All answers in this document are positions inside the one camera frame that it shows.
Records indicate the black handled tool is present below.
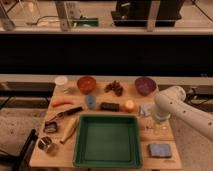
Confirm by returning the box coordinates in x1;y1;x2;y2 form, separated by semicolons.
48;106;83;122

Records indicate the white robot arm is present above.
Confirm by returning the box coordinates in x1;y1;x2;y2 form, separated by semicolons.
151;86;213;141

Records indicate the blue sponge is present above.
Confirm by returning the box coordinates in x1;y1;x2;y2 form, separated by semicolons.
148;144;172;158

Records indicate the red bowl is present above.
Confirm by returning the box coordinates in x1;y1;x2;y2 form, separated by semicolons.
77;76;96;94

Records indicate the grey folded cloth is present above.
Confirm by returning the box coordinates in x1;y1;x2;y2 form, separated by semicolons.
139;104;153;117

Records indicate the black stand left of table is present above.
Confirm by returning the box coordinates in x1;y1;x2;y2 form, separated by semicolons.
12;129;38;171

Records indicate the black rectangular block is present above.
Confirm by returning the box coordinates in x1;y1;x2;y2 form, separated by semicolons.
100;102;120;111

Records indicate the bunch of dark grapes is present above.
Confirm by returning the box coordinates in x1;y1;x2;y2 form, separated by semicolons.
104;81;123;96

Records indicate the orange fruit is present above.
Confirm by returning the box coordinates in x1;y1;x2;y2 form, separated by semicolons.
124;100;135;113

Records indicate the blue cup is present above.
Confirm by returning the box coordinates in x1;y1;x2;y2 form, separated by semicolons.
85;95;96;110

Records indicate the purple bowl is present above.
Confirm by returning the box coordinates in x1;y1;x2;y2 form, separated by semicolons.
135;77;157;96

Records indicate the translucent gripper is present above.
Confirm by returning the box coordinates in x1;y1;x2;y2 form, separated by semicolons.
152;115;168;135

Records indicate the orange carrot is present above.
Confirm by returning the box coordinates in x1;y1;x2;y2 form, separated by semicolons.
51;100;73;107

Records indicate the green plastic tray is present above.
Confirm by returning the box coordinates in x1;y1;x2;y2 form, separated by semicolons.
73;115;143;169

